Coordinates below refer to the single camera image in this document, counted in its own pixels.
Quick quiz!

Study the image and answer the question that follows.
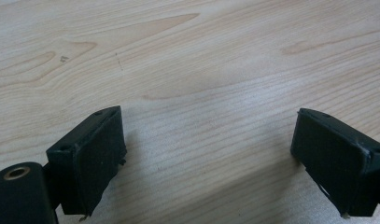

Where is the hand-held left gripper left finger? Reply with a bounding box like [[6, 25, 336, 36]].
[[45, 105, 128, 217]]

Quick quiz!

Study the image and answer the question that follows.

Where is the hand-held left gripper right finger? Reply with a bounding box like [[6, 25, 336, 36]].
[[289, 107, 380, 218]]

